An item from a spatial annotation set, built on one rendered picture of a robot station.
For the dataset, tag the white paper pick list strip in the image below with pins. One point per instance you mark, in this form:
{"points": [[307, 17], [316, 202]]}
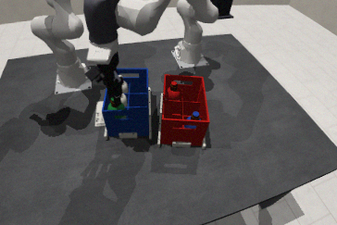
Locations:
{"points": [[99, 120]]}

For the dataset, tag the blue plastic crate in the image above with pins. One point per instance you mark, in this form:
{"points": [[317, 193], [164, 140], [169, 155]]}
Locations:
{"points": [[137, 115]]}

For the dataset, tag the red plastic crate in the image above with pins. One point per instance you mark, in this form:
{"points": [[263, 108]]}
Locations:
{"points": [[193, 98]]}

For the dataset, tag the green bottle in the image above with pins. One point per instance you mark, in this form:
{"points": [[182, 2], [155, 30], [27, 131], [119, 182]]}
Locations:
{"points": [[111, 106]]}

